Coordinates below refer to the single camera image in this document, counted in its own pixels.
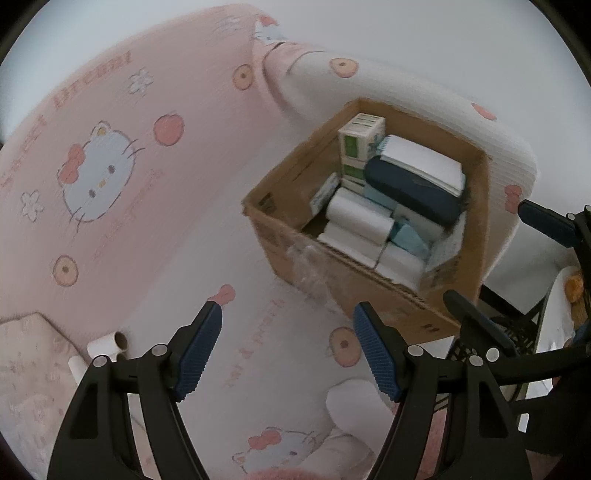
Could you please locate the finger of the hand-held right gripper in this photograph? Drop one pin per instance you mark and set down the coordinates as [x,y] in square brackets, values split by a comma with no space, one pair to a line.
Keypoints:
[480,318]
[549,223]

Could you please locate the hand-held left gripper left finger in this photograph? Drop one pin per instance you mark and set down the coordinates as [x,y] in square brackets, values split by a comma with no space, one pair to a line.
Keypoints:
[198,357]

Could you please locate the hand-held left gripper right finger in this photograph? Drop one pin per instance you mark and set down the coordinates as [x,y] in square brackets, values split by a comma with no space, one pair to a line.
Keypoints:
[375,355]

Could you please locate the white paper roll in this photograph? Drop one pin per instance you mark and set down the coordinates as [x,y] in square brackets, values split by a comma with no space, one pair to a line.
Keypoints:
[110,344]
[348,247]
[358,214]
[77,368]

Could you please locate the brown cardboard box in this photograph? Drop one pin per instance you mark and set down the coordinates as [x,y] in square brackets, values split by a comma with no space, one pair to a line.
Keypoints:
[295,203]

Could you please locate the orange toy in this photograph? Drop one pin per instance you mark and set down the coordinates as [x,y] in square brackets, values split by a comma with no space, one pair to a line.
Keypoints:
[575,286]

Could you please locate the white blue box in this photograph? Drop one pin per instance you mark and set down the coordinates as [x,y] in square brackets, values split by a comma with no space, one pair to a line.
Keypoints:
[443,258]

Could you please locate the teal packet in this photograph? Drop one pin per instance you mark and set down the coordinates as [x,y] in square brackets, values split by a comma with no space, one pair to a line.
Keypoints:
[411,240]

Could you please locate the clear plastic wrap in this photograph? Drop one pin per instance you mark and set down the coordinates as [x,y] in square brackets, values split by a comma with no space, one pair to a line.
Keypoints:
[308,272]

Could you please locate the white paper stack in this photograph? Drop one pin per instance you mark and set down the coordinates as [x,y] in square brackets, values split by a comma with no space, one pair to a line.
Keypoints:
[422,161]

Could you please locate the navy zip case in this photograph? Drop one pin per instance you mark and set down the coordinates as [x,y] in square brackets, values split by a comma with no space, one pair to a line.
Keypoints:
[411,191]

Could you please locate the pale floral pillow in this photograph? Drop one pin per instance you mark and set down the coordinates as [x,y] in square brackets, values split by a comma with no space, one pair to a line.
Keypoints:
[32,383]

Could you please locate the pink cat print blanket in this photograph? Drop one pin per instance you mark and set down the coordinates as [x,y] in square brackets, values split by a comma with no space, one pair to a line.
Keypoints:
[152,194]

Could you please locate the green white carton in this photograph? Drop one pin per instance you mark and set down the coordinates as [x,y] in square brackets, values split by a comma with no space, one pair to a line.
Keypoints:
[360,136]
[353,175]

